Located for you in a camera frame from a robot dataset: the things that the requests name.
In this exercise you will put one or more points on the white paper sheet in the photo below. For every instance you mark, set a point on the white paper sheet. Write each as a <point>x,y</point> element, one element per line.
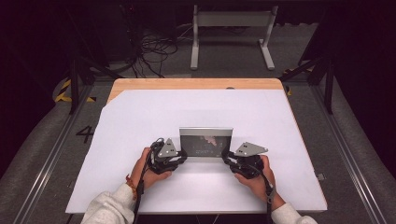
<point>193,105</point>

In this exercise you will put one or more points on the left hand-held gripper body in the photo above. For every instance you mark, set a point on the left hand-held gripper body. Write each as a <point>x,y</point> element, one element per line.
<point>165,158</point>

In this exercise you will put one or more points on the black square cloth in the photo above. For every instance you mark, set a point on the black square cloth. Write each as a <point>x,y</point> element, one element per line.
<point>205,144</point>

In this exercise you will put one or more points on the black metal stand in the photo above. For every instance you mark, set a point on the black metal stand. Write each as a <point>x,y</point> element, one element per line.
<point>74,77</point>
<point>328,87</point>

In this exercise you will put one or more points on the person's left hand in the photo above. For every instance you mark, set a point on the person's left hand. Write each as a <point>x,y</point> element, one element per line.
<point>146,177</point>

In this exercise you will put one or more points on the person's right hand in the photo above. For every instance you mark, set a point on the person's right hand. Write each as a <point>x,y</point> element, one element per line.
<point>258,186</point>

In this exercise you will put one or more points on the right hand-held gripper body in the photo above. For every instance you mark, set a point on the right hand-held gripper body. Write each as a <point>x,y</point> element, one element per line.
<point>249,163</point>

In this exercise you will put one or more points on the metal floor rail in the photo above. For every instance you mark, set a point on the metal floor rail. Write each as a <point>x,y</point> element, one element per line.
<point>348,155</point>
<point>46,168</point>

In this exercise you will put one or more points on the white metal stand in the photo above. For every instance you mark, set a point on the white metal stand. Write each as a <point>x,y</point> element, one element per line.
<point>232,19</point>

